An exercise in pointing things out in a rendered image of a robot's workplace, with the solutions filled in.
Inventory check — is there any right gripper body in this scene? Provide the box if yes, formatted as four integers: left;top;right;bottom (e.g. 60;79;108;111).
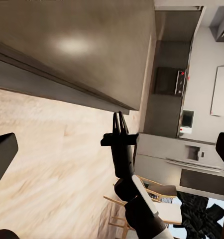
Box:
101;133;139;166

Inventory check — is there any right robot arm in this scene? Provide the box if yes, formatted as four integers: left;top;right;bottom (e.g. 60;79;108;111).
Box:
101;112;174;239

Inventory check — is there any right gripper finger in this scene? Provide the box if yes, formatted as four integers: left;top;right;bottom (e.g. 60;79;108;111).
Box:
112;113;123;140
118;112;132;137

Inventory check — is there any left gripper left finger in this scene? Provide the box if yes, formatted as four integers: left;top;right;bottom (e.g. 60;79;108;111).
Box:
0;132;18;180

